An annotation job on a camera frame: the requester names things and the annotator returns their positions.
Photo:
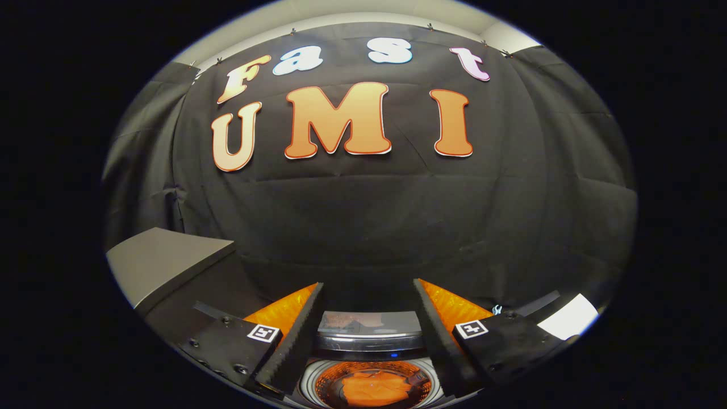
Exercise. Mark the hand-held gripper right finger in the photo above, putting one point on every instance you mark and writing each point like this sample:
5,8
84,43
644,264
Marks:
443,346

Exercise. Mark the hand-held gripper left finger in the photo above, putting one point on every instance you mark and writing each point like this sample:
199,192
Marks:
292,346

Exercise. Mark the grey washing machine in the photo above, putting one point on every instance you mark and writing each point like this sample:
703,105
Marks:
326,382

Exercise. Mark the dark washing machine lid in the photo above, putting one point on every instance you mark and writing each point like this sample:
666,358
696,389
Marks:
369,326

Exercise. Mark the orange yellow shirt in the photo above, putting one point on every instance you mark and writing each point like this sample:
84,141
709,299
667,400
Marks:
375,389

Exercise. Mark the white flat board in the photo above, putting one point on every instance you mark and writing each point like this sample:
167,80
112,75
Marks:
568,318

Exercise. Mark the black backdrop cloth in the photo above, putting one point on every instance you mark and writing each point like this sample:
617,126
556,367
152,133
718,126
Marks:
363,216

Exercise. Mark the grey box cabinet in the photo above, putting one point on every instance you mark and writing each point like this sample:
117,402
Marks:
164,261

